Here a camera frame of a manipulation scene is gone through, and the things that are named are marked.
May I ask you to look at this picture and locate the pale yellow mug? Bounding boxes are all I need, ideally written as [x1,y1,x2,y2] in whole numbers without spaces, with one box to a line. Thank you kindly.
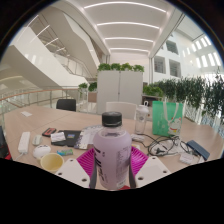
[39,152,65,174]

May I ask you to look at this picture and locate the low green planter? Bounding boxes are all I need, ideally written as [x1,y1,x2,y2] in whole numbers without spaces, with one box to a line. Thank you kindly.
[142,84,165,98]

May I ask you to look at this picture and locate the white round pouch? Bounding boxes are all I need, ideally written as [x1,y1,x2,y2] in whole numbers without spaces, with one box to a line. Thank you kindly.
[32,144,52,159]

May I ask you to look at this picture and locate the small potted plants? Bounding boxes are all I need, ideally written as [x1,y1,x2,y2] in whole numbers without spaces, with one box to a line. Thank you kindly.
[78,81,98,94]

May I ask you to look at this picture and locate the printed booklet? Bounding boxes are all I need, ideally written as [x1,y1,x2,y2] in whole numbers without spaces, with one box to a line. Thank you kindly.
[73,124,104,150]

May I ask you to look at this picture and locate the black tablet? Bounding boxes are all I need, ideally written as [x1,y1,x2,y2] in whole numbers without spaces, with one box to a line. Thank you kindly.
[51,129,82,148]

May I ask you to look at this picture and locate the red and black phone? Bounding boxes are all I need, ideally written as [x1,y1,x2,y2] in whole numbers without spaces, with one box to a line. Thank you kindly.
[41,127,58,138]

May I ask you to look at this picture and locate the black tangled cable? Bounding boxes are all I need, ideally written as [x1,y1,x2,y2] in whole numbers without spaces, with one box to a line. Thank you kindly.
[131,133,191,158]

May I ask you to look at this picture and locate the small green pack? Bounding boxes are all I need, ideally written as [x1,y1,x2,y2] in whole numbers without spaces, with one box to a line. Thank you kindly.
[56,148,74,157]

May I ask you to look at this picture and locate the green tote bag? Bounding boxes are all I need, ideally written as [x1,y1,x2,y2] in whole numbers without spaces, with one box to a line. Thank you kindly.
[151,100,185,138]

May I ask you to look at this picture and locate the white plastic packet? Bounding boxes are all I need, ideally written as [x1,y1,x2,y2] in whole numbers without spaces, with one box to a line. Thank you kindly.
[179,151,196,165]

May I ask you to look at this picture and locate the clear shaker bottle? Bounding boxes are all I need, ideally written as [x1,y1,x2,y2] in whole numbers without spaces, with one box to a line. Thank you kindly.
[134,100,150,135]

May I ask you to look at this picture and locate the green plants atop cabinet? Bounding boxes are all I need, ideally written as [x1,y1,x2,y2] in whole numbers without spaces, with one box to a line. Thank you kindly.
[97,62,146,73]

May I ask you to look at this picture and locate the white sheet of paper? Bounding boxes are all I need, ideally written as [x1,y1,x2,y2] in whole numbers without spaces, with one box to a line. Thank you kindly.
[20,110,33,118]

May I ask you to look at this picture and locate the white power strip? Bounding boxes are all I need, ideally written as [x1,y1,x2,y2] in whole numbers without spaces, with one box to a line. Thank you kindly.
[17,131,31,155]

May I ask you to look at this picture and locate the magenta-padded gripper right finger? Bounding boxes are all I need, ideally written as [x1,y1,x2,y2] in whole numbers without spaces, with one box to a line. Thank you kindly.
[128,145,172,189]

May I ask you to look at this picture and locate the dark blue flat keyboard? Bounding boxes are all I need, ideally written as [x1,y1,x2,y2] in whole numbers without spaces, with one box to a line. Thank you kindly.
[185,139,211,162]

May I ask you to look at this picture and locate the row of hanging green plants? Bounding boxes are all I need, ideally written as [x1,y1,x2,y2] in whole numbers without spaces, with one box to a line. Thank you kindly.
[153,71,224,124]

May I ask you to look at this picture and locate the glass balustrade with wooden rail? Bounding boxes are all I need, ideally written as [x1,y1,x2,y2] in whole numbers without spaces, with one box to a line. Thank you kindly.
[0,86,81,114]

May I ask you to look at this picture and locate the white cabinet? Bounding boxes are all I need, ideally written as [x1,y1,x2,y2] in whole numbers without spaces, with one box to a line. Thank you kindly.
[96,69,144,115]

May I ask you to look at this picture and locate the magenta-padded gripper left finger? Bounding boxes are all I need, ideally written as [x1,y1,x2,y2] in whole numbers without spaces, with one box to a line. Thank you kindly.
[54,147,99,189]

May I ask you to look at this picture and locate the ceiling light strips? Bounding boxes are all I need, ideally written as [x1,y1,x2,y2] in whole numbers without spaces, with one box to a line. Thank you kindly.
[83,1,168,54]

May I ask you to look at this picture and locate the purple drink bottle black cap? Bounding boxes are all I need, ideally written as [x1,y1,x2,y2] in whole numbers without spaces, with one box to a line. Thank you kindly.
[92,111,133,191]

